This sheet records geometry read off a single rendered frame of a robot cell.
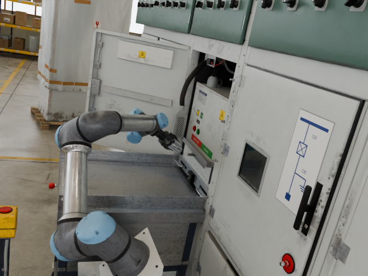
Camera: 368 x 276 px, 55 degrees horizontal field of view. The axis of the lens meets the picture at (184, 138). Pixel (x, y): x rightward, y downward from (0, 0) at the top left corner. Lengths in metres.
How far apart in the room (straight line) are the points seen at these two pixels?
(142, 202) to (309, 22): 1.03
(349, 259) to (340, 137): 0.30
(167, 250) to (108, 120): 0.77
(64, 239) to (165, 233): 0.62
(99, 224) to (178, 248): 0.74
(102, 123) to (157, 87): 0.93
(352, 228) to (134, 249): 0.68
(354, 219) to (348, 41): 0.45
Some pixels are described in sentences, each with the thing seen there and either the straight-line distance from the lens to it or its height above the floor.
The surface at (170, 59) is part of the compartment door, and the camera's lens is 2.16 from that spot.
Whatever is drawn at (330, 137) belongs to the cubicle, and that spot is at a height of 1.46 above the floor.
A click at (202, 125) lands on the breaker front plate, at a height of 1.19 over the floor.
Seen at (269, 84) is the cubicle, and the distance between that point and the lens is 1.29.
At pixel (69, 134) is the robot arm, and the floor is 1.21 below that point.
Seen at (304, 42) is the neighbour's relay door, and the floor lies 1.69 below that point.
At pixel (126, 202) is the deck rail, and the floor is 0.88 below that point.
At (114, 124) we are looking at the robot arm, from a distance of 1.38.
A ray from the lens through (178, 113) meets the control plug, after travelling 2.03.
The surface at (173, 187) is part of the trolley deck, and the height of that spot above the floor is 0.85.
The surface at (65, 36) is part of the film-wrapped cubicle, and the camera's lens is 5.15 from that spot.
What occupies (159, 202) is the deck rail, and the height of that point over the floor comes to 0.88.
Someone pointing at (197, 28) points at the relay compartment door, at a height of 1.69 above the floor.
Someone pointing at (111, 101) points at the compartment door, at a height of 1.15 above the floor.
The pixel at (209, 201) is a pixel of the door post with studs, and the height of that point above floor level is 0.92.
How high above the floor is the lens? 1.66
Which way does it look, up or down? 17 degrees down
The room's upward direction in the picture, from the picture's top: 11 degrees clockwise
